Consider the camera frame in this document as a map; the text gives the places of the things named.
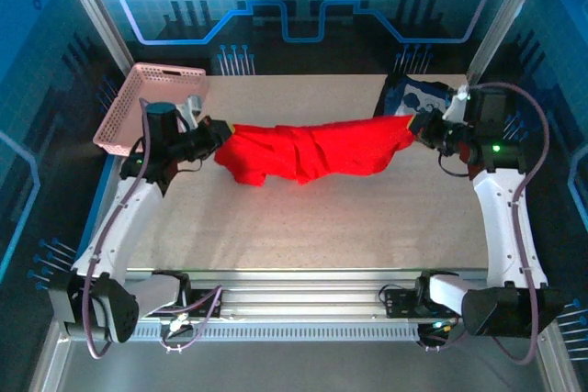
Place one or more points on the red t-shirt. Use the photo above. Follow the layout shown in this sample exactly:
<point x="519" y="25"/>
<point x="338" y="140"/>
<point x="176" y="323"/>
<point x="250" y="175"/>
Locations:
<point x="312" y="148"/>

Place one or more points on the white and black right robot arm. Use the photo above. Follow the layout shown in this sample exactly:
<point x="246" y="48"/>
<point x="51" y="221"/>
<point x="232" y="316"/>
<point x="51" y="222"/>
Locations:
<point x="500" y="208"/>

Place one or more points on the navy printed folded t-shirt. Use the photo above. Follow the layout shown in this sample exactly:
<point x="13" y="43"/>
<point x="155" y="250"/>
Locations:
<point x="413" y="93"/>

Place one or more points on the pink perforated plastic basket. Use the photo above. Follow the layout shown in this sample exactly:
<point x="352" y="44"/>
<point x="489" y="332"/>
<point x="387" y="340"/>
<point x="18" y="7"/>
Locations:
<point x="133" y="93"/>

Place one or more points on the grey metal tray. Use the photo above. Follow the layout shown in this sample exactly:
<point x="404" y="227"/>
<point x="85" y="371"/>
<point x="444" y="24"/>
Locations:
<point x="298" y="366"/>

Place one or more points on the aluminium side rail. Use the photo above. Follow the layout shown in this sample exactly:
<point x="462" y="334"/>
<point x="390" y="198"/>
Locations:
<point x="108" y="181"/>

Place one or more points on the aluminium frame post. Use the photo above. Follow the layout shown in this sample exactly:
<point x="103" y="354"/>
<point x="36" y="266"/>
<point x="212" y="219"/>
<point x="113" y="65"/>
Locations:
<point x="94" y="11"/>
<point x="507" y="11"/>

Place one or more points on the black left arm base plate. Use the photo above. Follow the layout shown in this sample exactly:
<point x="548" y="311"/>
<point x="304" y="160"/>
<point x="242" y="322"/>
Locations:
<point x="204" y="305"/>

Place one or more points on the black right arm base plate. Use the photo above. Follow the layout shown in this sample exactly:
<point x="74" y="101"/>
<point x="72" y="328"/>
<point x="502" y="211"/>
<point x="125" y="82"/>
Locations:
<point x="402" y="302"/>

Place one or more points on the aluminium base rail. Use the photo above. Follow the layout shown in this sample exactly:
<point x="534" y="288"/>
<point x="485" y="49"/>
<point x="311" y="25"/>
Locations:
<point x="298" y="293"/>

